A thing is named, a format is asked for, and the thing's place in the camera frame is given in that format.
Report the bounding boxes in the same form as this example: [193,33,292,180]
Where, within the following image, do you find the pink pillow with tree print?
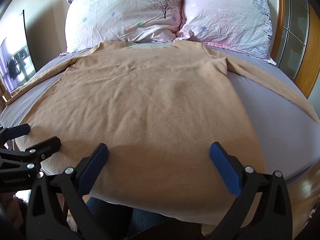
[64,0,185,54]

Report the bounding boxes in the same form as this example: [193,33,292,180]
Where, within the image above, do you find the wooden door with glass panes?
[282,0,320,98]

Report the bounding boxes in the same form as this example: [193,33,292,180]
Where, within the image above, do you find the bed with purple sheet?
[0,42,320,188]

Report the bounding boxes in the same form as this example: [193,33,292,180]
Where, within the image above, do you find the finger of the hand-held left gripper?
[0,124,31,144]
[0,136,62,172]

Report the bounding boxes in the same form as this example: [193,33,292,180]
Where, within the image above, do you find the pink pillow with flower print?
[176,0,277,66]

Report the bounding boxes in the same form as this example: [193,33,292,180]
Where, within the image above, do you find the window with hanging clothes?
[0,10,37,93]

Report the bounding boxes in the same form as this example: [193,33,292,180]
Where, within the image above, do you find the person's legs in jeans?
[85,196,175,233]

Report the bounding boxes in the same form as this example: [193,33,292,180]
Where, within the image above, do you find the tan long-sleeve shirt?
[5,41,320,227]

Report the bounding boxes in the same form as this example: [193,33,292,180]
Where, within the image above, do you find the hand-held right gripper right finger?
[209,142,292,240]

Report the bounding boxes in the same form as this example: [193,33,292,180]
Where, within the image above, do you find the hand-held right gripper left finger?
[26,143,109,240]

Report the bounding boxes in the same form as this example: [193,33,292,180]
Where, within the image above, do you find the wooden headboard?
[271,0,286,61]

